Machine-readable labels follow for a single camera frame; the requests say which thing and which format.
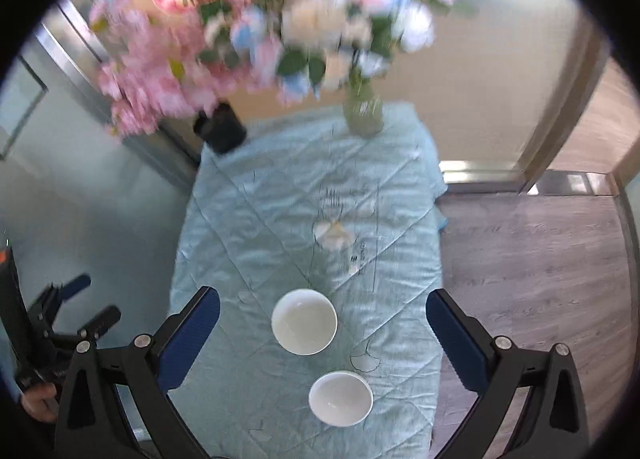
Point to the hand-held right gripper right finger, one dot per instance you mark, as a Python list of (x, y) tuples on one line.
[(455, 339)]

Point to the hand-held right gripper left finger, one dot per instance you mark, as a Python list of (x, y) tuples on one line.
[(192, 334)]

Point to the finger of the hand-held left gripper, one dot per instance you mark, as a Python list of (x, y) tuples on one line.
[(75, 285), (102, 319)]

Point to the white bowl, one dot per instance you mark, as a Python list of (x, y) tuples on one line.
[(340, 399), (304, 321)]

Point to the person's left hand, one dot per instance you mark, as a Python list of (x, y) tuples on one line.
[(39, 401)]

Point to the light blue quilted blanket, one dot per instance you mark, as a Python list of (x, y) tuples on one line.
[(280, 199)]

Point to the pink blossom tree black pot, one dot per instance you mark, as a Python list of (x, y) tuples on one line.
[(220, 129)]

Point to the glass vase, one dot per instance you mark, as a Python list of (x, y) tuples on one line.
[(362, 114)]

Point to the pastel flower bouquet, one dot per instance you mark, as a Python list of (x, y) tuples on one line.
[(330, 24)]

